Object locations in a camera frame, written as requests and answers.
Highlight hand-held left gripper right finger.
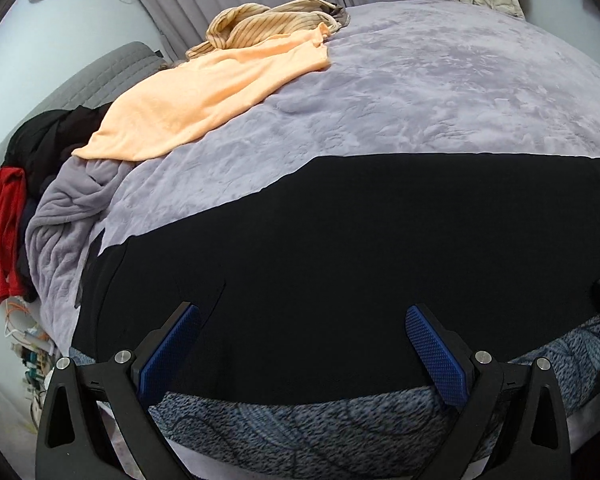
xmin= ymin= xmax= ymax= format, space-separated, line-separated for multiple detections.
xmin=404 ymin=304 xmax=573 ymax=480

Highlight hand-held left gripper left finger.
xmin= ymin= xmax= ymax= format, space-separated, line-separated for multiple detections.
xmin=34 ymin=301 xmax=202 ymax=480

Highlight black pants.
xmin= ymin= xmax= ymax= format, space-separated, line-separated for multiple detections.
xmin=74 ymin=154 xmax=600 ymax=406

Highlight grey fleece blanket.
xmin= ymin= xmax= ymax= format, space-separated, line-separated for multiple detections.
xmin=25 ymin=159 xmax=133 ymax=346

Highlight red garment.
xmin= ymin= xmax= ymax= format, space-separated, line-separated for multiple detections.
xmin=0 ymin=167 xmax=28 ymax=307

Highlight peach garment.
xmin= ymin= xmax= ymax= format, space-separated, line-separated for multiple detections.
xmin=72 ymin=22 xmax=331 ymax=163

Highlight pile of black clothing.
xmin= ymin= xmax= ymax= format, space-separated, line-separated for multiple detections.
xmin=2 ymin=104 xmax=115 ymax=196

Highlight lavender plush blanket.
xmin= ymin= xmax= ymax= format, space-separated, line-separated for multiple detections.
xmin=100 ymin=0 xmax=600 ymax=256

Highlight grey quilted headboard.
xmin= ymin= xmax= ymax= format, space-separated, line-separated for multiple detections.
xmin=0 ymin=41 xmax=166 ymax=211

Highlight beige striped garment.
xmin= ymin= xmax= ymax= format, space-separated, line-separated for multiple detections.
xmin=186 ymin=0 xmax=341 ymax=61

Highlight grey-brown garment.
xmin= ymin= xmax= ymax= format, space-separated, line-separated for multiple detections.
xmin=325 ymin=4 xmax=352 ymax=31

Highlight orange cable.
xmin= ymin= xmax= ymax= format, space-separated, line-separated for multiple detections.
xmin=5 ymin=297 xmax=38 ymax=322

